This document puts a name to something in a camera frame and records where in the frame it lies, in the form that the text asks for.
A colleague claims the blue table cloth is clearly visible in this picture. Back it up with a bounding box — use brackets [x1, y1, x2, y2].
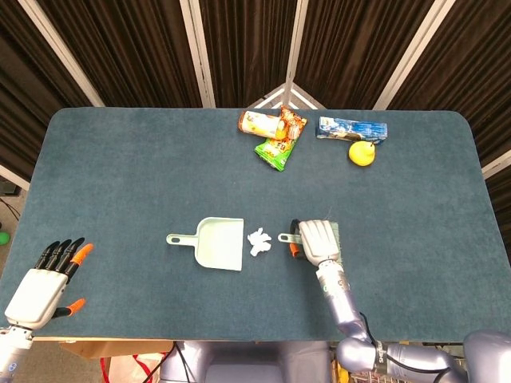
[0, 107, 498, 343]

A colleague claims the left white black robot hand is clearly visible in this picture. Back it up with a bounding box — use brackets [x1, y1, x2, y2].
[3, 237, 95, 331]

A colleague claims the white tissue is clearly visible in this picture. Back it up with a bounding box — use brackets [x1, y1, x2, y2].
[247, 227, 272, 257]

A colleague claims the yellow pear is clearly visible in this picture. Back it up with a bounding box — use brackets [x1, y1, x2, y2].
[348, 140, 378, 167]

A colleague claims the green snack bag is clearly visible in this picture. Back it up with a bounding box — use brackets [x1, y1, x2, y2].
[254, 136, 299, 173]

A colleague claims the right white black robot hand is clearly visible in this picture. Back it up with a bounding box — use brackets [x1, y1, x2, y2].
[288, 218, 341, 267]

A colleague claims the white partition frame post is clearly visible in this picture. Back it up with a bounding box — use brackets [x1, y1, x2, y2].
[18, 0, 105, 108]
[0, 163, 31, 192]
[255, 0, 327, 111]
[481, 150, 511, 180]
[179, 0, 217, 109]
[373, 0, 457, 111]

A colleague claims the dark brown pleated curtain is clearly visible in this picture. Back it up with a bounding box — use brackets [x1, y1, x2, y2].
[35, 0, 203, 109]
[199, 0, 300, 109]
[389, 0, 511, 168]
[293, 0, 436, 111]
[0, 0, 95, 183]

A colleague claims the right arm cable with connector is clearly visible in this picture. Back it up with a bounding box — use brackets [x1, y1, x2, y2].
[358, 312, 404, 370]

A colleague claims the red white plastic bag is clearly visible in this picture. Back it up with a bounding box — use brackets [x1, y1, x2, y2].
[99, 352, 167, 383]

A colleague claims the mint green hand broom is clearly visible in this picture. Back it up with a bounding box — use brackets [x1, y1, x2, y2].
[277, 219, 345, 263]

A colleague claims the blue cookie package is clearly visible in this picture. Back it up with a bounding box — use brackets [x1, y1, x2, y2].
[316, 116, 389, 145]

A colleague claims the black torso cable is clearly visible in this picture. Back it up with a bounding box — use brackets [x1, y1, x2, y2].
[153, 341, 192, 383]

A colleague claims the brown cardboard box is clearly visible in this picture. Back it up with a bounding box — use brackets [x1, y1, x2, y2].
[59, 338, 175, 360]

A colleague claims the mint green plastic dustpan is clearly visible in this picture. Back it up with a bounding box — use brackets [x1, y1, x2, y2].
[165, 216, 245, 272]

